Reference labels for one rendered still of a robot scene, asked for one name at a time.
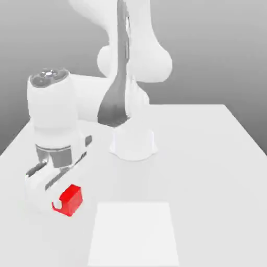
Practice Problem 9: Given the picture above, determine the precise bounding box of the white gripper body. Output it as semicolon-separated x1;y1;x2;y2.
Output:
24;152;88;212

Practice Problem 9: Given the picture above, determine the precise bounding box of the small red cube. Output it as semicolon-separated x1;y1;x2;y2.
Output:
51;184;83;217

